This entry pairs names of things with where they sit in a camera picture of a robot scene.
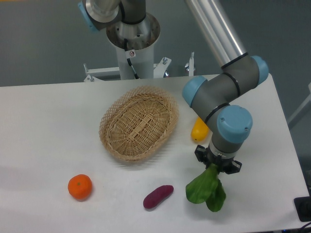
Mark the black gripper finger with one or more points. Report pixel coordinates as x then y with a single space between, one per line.
229 166
201 154

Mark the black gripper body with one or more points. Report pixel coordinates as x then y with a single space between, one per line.
218 160

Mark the green bok choy vegetable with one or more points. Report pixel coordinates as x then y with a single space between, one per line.
207 188

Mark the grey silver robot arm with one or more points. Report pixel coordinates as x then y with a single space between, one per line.
210 99

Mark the yellow squash toy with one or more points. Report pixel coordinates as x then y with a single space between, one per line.
199 131

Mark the purple sweet potato toy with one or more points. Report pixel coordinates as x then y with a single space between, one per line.
153 199

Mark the woven wicker basket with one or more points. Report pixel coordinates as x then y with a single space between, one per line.
139 123

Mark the black device at table edge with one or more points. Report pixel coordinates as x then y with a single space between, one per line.
303 208

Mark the orange mandarin toy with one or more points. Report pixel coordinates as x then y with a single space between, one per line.
80 187

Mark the white bracket with bolt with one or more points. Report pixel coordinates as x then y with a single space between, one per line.
190 67

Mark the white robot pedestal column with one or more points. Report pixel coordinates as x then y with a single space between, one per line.
134 45

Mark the white metal base frame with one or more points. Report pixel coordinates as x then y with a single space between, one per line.
113 73

